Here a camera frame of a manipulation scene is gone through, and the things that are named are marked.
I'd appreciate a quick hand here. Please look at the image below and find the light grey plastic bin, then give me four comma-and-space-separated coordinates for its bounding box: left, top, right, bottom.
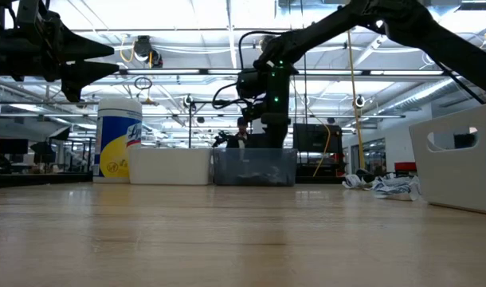
408, 101, 486, 217

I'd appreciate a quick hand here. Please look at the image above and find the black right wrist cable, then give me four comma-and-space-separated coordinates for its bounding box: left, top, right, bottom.
210, 29, 284, 111

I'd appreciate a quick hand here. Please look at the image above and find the black frame stand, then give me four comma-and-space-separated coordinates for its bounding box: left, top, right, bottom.
188, 99, 254, 147

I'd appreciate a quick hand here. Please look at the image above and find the white plastic bin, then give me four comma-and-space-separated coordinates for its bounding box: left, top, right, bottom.
126, 147, 214, 186

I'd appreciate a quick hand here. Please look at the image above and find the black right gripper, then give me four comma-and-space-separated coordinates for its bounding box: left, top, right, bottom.
242, 99, 292, 149

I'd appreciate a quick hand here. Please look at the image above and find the black monitor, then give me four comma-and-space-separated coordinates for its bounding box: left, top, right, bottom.
0, 138, 29, 155

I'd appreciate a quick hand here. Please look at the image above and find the yellow hanging cable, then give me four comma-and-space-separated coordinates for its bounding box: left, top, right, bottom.
345, 27, 366, 171

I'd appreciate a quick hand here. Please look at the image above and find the black studio lamp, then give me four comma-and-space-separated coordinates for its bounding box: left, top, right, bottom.
29, 141, 57, 164
47, 125, 72, 141

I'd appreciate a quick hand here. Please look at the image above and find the disinfectant wipes canister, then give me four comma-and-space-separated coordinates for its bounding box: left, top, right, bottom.
93, 97, 143, 183

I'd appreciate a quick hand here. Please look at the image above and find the dark translucent plastic bin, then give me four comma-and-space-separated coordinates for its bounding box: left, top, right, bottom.
211, 147, 299, 187

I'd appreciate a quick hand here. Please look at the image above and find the yellow reel cable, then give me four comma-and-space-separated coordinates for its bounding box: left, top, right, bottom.
290, 79, 332, 179

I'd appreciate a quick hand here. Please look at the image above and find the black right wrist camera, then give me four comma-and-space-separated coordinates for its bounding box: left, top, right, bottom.
236, 68, 268, 100

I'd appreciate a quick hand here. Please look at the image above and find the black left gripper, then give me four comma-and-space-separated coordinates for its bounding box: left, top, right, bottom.
11, 0, 120, 103

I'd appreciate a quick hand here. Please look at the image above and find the white square column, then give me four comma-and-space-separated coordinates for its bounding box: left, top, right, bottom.
250, 117, 267, 135

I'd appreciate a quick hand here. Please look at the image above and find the black flat screen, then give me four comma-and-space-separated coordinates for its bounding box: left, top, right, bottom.
292, 122, 343, 154

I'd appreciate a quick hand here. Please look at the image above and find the long ceiling light strip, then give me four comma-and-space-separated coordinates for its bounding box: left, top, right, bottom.
119, 67, 463, 77

